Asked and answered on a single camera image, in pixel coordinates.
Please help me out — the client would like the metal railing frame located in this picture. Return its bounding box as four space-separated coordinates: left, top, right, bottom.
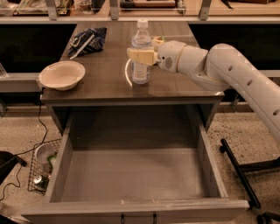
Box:
0 0 280 24

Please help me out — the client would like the black chair base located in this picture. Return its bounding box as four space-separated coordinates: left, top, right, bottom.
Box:
220 138 280 224

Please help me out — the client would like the grey drawer cabinet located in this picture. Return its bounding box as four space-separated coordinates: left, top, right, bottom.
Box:
40 20 226 150

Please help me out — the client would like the open grey middle drawer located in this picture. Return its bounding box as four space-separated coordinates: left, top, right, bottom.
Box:
23 107 249 224

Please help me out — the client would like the white bowl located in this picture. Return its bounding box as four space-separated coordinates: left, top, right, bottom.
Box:
38 60 86 91

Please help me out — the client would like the black wire basket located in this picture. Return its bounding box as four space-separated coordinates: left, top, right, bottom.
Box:
28 139 61 194

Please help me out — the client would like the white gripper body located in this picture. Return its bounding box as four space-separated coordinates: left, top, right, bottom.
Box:
157 40 186 73

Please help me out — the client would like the blue chip bag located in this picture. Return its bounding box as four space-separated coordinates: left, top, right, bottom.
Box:
67 27 107 60

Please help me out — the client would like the black cable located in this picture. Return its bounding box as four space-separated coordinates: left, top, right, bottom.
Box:
0 87 49 202

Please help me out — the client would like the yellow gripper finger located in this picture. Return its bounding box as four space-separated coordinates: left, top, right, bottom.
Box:
151 36 165 52
127 48 159 66

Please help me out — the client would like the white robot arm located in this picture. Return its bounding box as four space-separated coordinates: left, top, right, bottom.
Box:
127 40 280 140

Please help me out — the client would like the black object at left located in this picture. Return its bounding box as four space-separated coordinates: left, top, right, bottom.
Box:
0 151 27 185

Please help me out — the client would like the clear plastic water bottle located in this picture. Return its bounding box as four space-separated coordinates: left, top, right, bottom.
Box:
131 18 151 85

